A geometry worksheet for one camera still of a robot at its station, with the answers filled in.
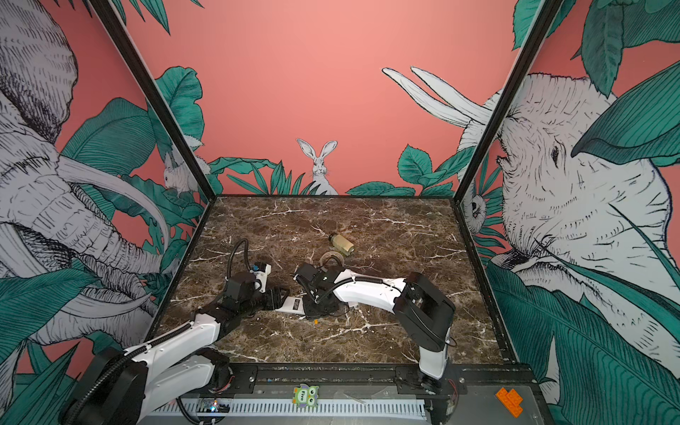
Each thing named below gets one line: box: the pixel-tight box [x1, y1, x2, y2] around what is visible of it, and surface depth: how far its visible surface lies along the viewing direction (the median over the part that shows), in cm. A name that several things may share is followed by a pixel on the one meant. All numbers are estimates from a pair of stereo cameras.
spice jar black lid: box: [328, 233, 356, 256], surface depth 103 cm
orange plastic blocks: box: [494, 386, 524, 418], surface depth 72 cm
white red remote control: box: [275, 295, 306, 316], surface depth 88 cm
